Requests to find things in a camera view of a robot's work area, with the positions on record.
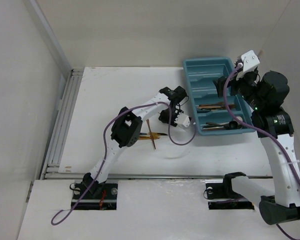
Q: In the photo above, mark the blue plastic cutlery tray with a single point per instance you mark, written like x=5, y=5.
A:
x=199, y=75

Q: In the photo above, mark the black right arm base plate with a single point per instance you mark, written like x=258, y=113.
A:
x=220, y=199

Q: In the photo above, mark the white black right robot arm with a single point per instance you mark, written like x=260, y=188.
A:
x=276, y=133

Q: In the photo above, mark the aluminium frame rail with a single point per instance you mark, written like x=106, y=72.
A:
x=65, y=108

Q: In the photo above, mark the copper fork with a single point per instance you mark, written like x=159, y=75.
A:
x=209, y=107

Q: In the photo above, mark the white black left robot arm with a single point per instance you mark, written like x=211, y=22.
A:
x=124, y=131

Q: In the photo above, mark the black spoon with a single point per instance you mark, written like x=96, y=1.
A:
x=231, y=125

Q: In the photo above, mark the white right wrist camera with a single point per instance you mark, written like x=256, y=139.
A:
x=245, y=63

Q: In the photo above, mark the copper chopstick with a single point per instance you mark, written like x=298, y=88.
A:
x=151, y=134

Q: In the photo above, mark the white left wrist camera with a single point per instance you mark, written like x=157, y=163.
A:
x=183, y=121

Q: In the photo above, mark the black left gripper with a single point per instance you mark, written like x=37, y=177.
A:
x=162, y=117

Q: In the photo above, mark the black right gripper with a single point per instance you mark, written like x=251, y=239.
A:
x=234, y=82

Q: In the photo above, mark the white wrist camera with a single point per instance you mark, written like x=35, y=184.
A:
x=183, y=121
x=245, y=63

